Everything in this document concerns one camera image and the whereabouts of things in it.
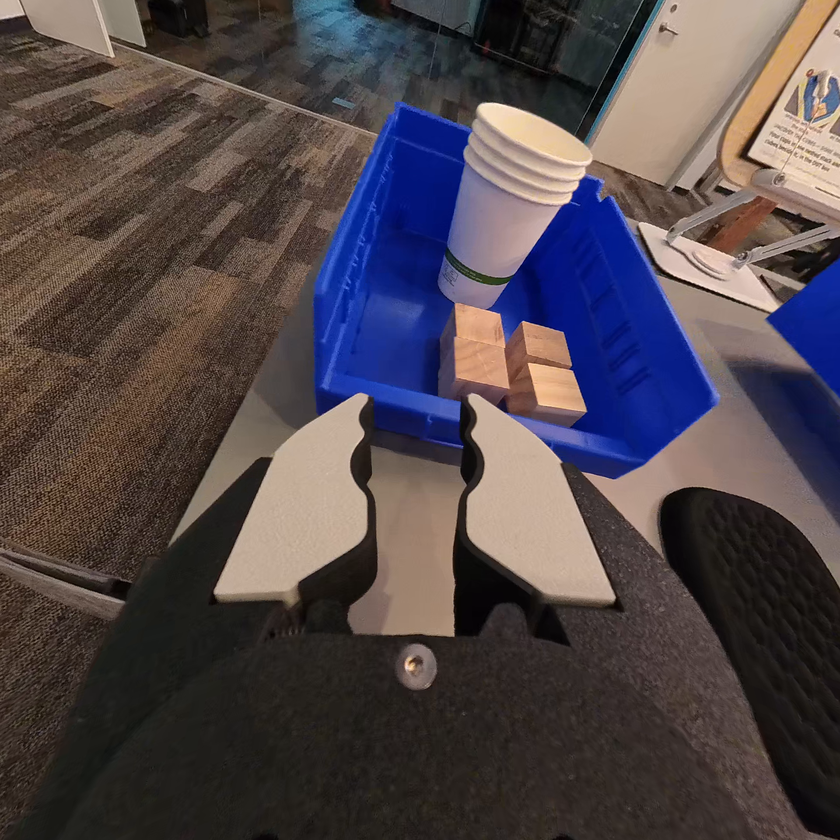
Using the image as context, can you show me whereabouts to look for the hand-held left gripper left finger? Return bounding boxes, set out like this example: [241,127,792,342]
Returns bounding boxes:
[213,392,379,605]

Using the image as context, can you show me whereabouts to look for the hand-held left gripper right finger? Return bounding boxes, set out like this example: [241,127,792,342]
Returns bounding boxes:
[454,394,618,608]

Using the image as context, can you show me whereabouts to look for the wooden cube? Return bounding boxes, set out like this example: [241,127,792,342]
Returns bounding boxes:
[505,364,588,429]
[504,322,573,370]
[437,338,511,403]
[441,303,506,349]

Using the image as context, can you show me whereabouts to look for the blue plastic bin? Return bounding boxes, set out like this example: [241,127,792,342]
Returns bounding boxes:
[766,259,840,399]
[314,101,721,480]

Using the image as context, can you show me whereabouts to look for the black wrist rest pad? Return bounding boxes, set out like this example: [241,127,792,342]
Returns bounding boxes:
[659,487,840,837]

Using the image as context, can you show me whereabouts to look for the black office chair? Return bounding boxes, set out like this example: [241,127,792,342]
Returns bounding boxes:
[0,543,129,621]

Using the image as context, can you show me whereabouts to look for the instruction sheet on stand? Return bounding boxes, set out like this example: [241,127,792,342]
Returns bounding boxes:
[638,0,840,315]

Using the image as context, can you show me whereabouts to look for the white door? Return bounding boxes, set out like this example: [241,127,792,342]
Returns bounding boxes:
[587,0,808,188]

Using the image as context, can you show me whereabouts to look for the black bag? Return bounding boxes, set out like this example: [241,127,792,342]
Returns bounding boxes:
[147,0,211,37]

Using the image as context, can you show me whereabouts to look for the white partition panel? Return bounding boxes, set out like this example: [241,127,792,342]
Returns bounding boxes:
[20,0,147,59]

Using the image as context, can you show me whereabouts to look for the wooden post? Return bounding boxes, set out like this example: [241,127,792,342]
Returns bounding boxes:
[709,197,778,253]

